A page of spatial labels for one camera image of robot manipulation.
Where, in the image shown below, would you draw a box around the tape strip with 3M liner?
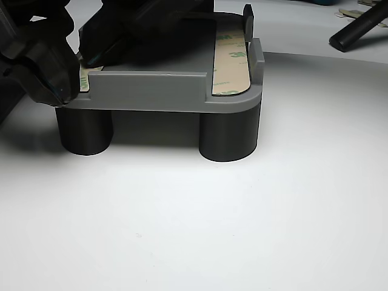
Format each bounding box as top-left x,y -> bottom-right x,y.
78,64 -> 104,92
211,29 -> 251,96

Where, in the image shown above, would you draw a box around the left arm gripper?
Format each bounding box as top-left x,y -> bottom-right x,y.
79,0 -> 217,69

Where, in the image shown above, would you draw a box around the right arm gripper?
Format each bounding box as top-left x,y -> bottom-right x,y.
0,0 -> 80,124

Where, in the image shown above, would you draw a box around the black cylindrical rod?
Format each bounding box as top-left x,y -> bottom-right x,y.
329,5 -> 388,53

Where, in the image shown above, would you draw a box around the black cylindrical fixture leg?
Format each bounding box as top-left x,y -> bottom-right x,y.
198,101 -> 262,162
55,105 -> 115,156

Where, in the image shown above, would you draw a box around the black upright clip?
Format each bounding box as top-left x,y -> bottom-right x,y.
243,3 -> 256,42

